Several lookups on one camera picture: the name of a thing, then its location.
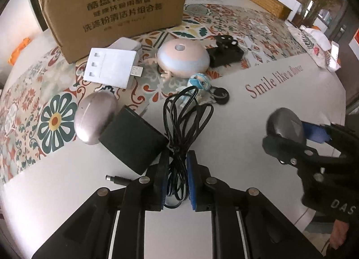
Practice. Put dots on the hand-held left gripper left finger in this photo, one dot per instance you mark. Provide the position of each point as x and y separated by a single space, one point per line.
165 182

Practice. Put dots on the pinkish grey computer mouse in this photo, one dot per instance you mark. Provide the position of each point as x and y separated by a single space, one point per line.
94 118

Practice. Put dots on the black phone holder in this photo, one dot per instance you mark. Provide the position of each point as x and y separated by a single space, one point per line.
225 54

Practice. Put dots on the orange plastic basket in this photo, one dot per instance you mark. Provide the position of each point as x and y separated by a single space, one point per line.
19 50

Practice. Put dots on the pink and blue round humidifier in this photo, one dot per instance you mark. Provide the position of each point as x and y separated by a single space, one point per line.
182 58

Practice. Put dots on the cardboard box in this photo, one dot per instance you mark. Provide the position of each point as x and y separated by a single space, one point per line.
112 12

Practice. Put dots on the dark grey computer mouse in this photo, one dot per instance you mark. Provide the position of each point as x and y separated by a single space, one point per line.
283 124

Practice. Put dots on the small white box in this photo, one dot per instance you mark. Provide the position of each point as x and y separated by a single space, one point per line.
126 44

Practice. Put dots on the white printed bag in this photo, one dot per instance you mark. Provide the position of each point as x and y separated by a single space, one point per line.
311 43

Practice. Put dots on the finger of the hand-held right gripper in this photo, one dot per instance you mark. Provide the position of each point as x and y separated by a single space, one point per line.
286 149
315 132

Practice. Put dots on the white power strip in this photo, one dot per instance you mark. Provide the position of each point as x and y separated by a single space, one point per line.
110 68

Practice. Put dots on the wicker basket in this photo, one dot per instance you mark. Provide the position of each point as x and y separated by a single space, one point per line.
267 1

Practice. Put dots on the person's right forearm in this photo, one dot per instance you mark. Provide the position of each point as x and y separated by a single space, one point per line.
342 233

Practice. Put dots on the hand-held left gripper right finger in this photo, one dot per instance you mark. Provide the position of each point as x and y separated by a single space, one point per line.
192 182

